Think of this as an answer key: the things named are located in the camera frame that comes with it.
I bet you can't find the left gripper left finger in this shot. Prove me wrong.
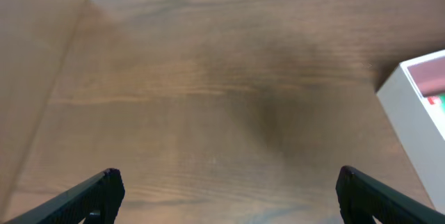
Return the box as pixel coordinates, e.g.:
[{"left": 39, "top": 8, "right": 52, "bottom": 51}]
[{"left": 6, "top": 168, "right": 125, "bottom": 224}]

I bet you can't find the green Dettol soap pack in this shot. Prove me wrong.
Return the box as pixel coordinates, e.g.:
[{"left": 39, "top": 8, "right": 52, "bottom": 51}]
[{"left": 427, "top": 93, "right": 445, "bottom": 113}]

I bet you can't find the white box pink interior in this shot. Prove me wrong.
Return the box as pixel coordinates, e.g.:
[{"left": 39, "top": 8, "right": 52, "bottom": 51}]
[{"left": 376, "top": 50, "right": 444, "bottom": 213}]

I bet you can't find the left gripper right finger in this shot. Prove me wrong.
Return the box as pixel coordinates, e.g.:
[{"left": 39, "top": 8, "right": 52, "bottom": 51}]
[{"left": 335, "top": 166, "right": 444, "bottom": 224}]

